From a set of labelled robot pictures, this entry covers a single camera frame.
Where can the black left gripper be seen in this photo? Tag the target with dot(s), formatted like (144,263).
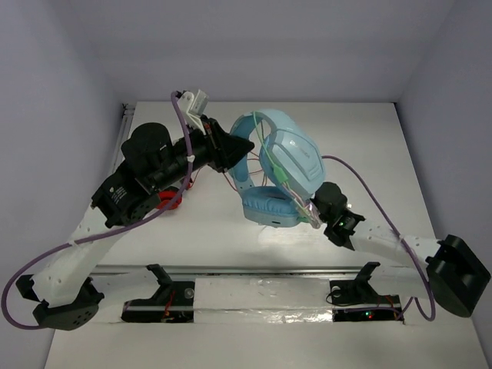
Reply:
(217,146)

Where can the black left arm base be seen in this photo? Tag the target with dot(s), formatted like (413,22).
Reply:
(171,302)

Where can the aluminium rail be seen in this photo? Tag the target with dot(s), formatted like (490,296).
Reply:
(109,270)

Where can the red and black headphones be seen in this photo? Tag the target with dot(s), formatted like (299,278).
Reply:
(166,197)

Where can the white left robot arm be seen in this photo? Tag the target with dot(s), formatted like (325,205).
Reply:
(65,295)

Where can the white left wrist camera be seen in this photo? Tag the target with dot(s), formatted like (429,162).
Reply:
(192,105)

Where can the light blue headphones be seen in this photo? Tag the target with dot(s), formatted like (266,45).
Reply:
(290,159)

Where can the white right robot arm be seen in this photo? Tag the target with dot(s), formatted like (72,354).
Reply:
(446,270)

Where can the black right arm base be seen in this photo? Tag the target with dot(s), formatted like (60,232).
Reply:
(356,301)

